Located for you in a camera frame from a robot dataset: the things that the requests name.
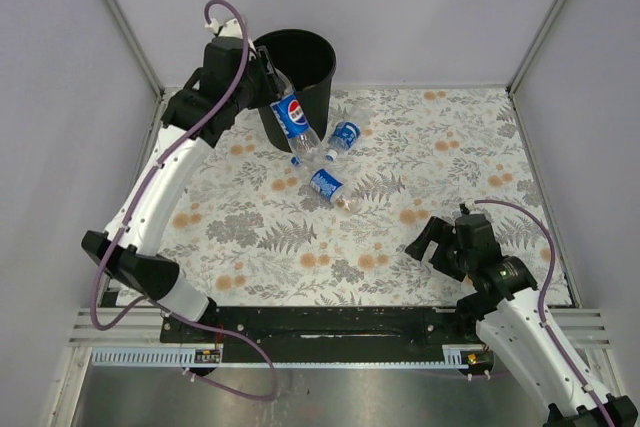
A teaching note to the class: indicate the Pepsi bottle blue cap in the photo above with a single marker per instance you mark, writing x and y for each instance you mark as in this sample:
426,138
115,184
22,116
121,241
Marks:
301,137

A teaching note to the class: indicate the white slotted cable duct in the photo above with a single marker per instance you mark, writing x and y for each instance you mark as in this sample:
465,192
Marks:
157,357

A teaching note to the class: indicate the orange juice bottle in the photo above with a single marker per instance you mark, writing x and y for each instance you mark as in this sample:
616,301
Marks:
311,86

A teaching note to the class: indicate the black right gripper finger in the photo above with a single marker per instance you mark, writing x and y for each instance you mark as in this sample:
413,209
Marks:
443,258
438,232

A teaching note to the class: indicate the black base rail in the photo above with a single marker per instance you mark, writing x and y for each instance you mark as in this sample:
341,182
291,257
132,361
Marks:
343,336

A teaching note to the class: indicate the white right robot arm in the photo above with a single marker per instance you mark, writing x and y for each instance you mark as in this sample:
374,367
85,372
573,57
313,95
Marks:
507,312

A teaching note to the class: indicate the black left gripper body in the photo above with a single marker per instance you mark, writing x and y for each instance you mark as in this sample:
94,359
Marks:
256,89

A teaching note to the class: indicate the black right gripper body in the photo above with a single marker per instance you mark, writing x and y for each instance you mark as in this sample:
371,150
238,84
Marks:
463,257

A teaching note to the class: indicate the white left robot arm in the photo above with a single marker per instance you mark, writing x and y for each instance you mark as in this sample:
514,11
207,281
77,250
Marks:
127,249

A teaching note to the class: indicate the black plastic bin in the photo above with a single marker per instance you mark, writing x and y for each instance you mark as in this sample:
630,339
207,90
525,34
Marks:
305,58

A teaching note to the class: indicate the floral table mat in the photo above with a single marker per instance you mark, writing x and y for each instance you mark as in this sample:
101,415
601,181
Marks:
248,230

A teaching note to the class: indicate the blue label bottle white cap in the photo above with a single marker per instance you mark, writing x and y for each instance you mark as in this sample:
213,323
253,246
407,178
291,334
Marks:
348,130

